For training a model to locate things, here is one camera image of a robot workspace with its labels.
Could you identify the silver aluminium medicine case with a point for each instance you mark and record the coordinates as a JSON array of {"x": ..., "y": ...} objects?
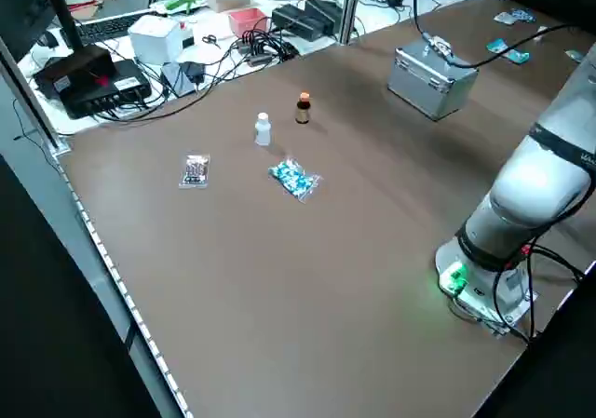
[{"x": 428, "y": 87}]

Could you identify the blue cotton swab packet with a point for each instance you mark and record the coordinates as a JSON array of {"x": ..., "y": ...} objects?
[{"x": 497, "y": 45}]

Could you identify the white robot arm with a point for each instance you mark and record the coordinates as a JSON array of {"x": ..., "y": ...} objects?
[{"x": 526, "y": 190}]

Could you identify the pink plastic box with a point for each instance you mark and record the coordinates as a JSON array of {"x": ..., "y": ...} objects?
[{"x": 247, "y": 22}]

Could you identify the blue white capsule bag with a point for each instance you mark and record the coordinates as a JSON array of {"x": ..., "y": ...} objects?
[
  {"x": 293, "y": 179},
  {"x": 524, "y": 15}
]

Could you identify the white plastic bottle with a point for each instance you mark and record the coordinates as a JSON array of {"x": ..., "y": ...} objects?
[{"x": 263, "y": 131}]

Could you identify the brown glass bottle orange cap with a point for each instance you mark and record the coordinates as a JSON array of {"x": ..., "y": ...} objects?
[{"x": 302, "y": 111}]

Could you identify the brown swab stick packet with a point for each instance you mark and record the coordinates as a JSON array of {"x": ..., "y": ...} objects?
[{"x": 194, "y": 171}]

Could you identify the black power adapter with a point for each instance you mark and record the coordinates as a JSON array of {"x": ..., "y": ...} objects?
[
  {"x": 395, "y": 0},
  {"x": 191, "y": 73}
]

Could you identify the black scissors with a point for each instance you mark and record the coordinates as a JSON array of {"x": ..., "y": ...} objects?
[{"x": 210, "y": 39}]

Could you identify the white cube device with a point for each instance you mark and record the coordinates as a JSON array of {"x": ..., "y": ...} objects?
[{"x": 153, "y": 38}]

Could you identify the green plastic tool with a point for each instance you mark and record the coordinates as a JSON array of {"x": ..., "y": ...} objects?
[{"x": 184, "y": 1}]

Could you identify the black keyboard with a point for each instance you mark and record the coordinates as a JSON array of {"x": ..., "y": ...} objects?
[{"x": 112, "y": 27}]

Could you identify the white blue square packet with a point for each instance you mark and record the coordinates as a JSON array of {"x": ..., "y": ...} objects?
[{"x": 504, "y": 17}]

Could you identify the black monitor stand pole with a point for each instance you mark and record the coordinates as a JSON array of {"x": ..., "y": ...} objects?
[{"x": 65, "y": 17}]

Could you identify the teal clear packet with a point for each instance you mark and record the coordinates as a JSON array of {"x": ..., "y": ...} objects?
[{"x": 575, "y": 55}]

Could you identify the black monitor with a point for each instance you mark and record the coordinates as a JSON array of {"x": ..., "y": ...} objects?
[{"x": 18, "y": 8}]

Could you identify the aluminium frame post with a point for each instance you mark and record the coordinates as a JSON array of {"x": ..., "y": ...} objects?
[{"x": 350, "y": 8}]

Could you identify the black network switch box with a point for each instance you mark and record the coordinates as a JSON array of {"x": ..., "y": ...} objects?
[{"x": 93, "y": 78}]

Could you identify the aluminium corner post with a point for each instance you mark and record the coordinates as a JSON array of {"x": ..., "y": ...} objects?
[{"x": 32, "y": 97}]

